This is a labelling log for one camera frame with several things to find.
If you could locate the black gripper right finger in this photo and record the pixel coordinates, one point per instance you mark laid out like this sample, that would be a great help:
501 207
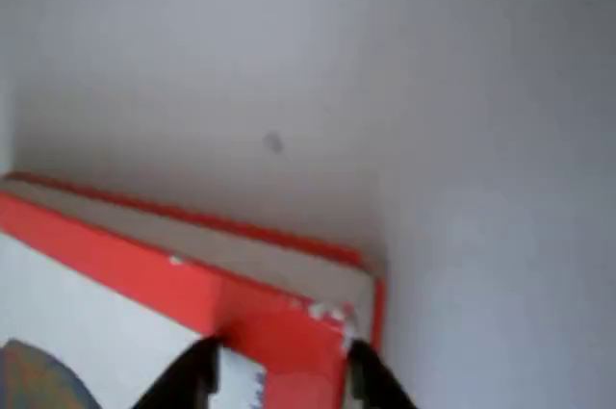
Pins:
377 380

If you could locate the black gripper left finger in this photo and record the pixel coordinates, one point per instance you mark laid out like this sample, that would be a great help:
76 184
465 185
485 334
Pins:
190 375

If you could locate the red hardcover book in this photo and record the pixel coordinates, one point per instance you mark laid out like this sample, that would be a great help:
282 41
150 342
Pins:
144 255

